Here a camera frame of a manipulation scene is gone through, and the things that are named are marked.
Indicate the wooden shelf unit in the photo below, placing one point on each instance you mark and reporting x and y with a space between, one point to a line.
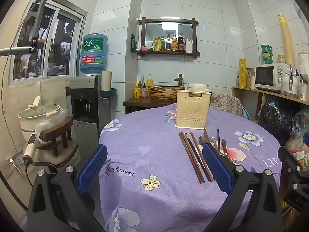
259 94

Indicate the grey water dispenser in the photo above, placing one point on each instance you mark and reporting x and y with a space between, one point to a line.
82 106

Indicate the green glass bottle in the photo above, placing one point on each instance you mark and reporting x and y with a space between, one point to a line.
162 44

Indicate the wooden framed mirror shelf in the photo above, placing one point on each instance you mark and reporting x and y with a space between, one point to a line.
166 20

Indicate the white squeeze bottle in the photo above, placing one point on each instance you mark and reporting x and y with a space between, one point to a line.
187 46
191 47

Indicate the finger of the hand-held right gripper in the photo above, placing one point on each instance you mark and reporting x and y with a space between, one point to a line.
288 159

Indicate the blue water bottle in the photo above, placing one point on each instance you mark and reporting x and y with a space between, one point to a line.
94 53

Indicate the cream plastic utensil holder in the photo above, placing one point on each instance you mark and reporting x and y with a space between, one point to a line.
193 116

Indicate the yellow cup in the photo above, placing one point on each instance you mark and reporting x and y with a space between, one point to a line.
137 93

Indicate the yellow label sauce bottle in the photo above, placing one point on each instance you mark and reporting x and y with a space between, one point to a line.
174 44

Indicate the pink patterned pump bottle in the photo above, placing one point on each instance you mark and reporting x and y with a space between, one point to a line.
144 91

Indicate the clear plastic bag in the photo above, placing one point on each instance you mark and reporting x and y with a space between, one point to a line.
61 113

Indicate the white microwave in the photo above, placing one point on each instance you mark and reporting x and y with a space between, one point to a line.
265 76

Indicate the black chopstick with gold band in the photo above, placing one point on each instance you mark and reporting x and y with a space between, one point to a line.
218 140
194 149

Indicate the pink small item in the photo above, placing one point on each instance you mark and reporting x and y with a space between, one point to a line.
144 49

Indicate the purple floral tablecloth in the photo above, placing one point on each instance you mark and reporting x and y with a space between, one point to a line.
157 149

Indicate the sliding window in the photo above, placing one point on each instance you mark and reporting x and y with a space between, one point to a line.
60 41

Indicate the dark wooden stool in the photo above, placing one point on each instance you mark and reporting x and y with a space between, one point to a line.
56 128

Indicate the black plastic bag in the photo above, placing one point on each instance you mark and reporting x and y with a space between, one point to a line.
277 116

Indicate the bronze faucet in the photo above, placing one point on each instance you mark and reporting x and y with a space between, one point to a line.
179 79

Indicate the yellow seasoning packet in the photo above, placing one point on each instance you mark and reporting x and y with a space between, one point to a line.
157 45

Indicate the colourful plastic bags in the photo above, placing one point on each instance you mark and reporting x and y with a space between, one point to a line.
300 130

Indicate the small white bottle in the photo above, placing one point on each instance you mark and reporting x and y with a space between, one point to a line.
237 81

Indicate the glass jar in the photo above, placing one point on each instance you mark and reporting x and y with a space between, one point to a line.
250 78

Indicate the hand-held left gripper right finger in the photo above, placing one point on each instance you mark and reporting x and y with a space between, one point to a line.
217 168

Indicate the wicker pattern basin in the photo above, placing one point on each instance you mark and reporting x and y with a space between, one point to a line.
166 93

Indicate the brown wooden chopstick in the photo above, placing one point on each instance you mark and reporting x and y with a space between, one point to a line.
186 149
190 149
206 135
198 149

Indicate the yellow soap dispenser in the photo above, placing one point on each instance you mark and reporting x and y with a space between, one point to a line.
149 81

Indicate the light blue plastic chair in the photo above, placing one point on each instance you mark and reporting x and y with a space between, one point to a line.
245 113

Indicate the tall yellow box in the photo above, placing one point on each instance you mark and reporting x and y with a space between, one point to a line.
242 73

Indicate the white rice cooker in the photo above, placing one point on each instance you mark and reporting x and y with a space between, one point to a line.
198 87

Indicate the floral cloth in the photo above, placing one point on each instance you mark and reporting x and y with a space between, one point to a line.
227 104

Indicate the green packet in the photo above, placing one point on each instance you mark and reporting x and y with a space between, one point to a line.
134 43

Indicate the beige small jar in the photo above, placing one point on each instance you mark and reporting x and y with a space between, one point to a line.
281 58

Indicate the paper towel roll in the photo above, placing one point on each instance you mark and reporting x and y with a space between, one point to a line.
106 81

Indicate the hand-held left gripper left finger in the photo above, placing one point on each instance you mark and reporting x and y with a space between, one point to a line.
93 168

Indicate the white electric cooking pot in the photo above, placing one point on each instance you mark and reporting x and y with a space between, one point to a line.
38 116

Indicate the metal spoon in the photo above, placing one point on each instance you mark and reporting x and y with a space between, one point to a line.
212 138
202 140

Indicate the dark soy sauce bottle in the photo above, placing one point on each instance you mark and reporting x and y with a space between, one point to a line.
181 44

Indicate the beige cushion with braided edge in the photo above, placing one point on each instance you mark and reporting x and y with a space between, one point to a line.
48 159

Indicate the dark wooden vanity counter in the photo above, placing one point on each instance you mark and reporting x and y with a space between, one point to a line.
137 102

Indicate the tall yellow corrugated tube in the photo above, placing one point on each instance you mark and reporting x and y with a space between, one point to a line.
286 38

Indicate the blue-grey roll holder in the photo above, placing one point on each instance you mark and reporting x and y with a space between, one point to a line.
109 93

